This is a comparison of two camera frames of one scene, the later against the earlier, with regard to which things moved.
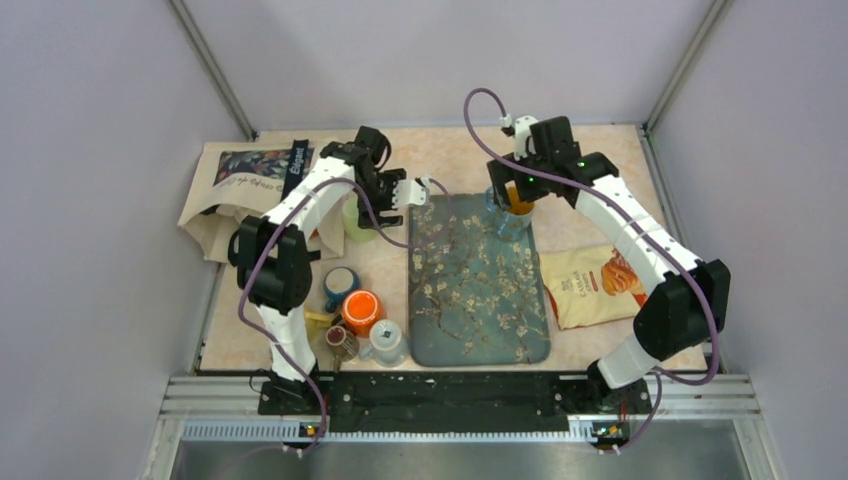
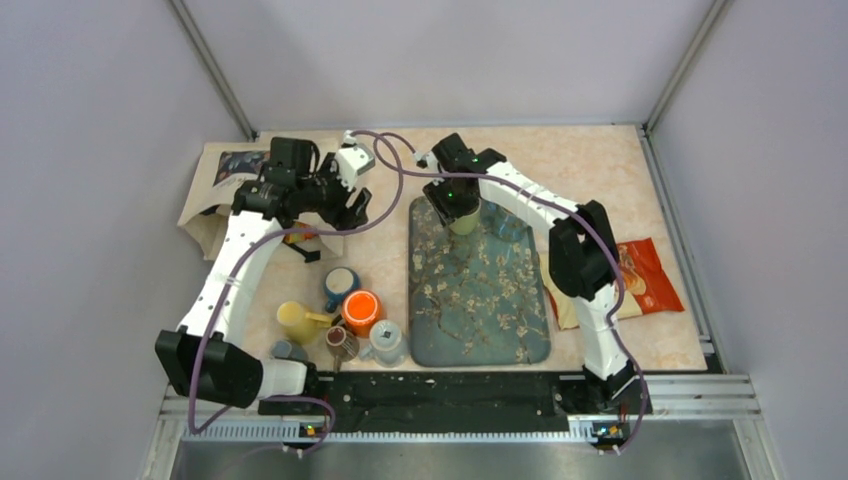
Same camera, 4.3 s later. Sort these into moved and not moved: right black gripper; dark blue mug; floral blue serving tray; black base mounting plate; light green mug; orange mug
Moved: right black gripper; light green mug
Not moved: orange mug; dark blue mug; black base mounting plate; floral blue serving tray
